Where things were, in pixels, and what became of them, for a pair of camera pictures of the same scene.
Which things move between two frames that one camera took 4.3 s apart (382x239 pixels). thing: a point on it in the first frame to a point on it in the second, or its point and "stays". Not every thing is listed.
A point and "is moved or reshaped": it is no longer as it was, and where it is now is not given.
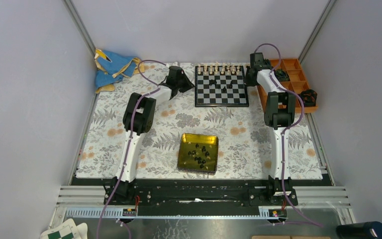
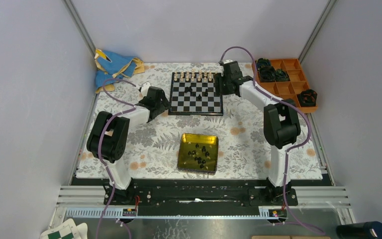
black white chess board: (220, 86) is moved or reshaped
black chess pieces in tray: (196, 159) stays
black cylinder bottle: (368, 230) stays
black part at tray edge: (309, 97) stays
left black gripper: (185, 83) to (163, 105)
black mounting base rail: (275, 191) stays
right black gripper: (246, 82) to (219, 78)
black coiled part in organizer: (282, 75) stays
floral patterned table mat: (246, 145) stays
